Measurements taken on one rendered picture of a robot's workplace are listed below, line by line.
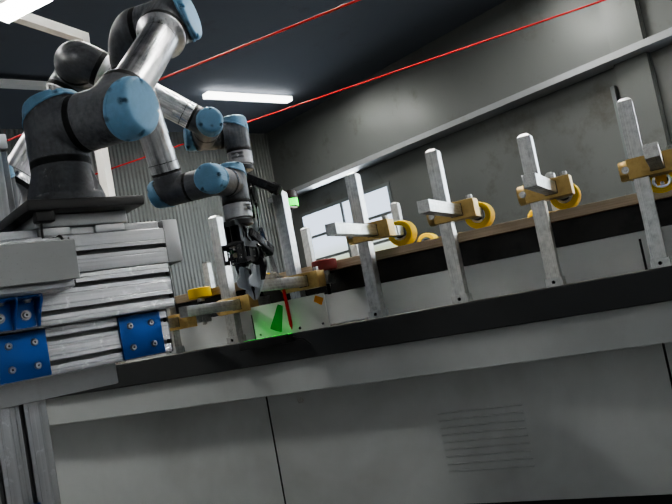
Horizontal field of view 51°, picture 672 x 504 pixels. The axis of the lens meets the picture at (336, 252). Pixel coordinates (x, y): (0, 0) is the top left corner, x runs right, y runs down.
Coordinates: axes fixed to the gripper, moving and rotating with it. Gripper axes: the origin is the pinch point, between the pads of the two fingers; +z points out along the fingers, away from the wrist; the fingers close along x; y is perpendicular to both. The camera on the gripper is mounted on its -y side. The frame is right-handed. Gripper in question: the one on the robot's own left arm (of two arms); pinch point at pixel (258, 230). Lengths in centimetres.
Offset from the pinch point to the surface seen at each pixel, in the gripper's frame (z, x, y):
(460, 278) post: 24, 14, -56
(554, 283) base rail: 29, 23, -78
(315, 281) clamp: 17.6, -0.5, -14.6
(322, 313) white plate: 27.2, -0.4, -15.3
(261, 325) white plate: 28.0, -8.0, 5.0
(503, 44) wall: -210, -523, -173
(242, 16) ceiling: -244, -409, 70
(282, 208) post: -5.9, -3.7, -7.7
